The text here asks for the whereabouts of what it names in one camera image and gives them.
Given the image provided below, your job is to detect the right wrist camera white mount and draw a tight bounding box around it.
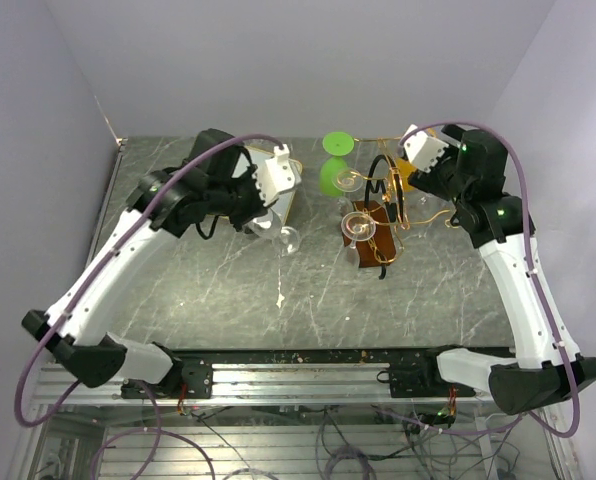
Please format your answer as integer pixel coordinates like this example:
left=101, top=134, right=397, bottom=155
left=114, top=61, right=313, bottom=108
left=398, top=124, right=449, bottom=172

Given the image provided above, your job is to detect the gold framed whiteboard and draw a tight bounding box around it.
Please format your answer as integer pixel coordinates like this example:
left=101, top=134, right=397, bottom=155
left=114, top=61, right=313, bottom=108
left=247, top=146, right=303, bottom=225

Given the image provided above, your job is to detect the clear wine glass front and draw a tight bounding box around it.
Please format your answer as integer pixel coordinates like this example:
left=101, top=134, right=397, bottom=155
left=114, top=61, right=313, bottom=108
left=341, top=211, right=376, bottom=268

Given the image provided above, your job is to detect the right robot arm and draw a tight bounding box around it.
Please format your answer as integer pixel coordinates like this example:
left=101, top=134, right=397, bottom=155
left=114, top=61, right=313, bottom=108
left=398, top=122, right=596, bottom=415

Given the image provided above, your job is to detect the orange plastic wine glass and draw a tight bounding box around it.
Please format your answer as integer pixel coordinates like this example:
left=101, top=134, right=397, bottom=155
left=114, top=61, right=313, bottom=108
left=397, top=124, right=443, bottom=192

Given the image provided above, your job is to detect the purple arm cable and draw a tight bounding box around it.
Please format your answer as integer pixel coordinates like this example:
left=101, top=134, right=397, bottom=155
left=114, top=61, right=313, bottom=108
left=13, top=132, right=289, bottom=480
left=377, top=119, right=582, bottom=439

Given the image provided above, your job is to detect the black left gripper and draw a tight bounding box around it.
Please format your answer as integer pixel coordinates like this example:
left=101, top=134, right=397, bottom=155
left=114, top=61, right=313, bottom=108
left=207, top=163, right=281, bottom=232

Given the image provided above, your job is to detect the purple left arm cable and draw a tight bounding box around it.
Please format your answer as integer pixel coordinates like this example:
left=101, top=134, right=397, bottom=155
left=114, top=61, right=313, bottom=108
left=13, top=132, right=289, bottom=480

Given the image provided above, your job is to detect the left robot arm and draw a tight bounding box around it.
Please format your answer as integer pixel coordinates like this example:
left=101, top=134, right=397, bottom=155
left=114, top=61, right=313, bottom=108
left=22, top=129, right=298, bottom=397

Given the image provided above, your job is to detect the aluminium mounting rail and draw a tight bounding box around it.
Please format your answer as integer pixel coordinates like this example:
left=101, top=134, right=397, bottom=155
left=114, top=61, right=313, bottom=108
left=31, top=363, right=490, bottom=406

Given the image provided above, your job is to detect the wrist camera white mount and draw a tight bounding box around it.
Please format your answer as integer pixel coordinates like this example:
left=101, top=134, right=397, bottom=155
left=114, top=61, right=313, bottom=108
left=254, top=144, right=302, bottom=207
left=398, top=124, right=449, bottom=172

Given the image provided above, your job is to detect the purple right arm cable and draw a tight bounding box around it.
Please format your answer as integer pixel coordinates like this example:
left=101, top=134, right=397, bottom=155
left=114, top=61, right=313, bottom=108
left=377, top=119, right=582, bottom=439

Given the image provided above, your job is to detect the clear wine glass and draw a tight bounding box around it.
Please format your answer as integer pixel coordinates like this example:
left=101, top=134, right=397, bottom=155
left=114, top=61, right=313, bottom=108
left=414, top=192, right=438, bottom=211
left=332, top=168, right=364, bottom=217
left=341, top=211, right=376, bottom=268

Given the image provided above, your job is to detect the clear tall flute glass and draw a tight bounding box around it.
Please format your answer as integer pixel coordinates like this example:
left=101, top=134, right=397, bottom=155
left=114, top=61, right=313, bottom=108
left=247, top=210, right=301, bottom=256

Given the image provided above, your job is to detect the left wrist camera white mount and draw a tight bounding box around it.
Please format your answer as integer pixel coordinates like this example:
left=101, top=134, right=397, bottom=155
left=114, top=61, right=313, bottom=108
left=254, top=144, right=302, bottom=207

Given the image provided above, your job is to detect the gold wire wine glass rack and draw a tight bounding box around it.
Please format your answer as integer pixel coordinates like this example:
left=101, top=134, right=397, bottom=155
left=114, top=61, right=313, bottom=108
left=348, top=137, right=454, bottom=280

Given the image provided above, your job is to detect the green plastic wine glass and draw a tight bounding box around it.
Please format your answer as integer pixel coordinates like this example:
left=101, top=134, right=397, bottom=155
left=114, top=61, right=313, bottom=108
left=319, top=131, right=355, bottom=197

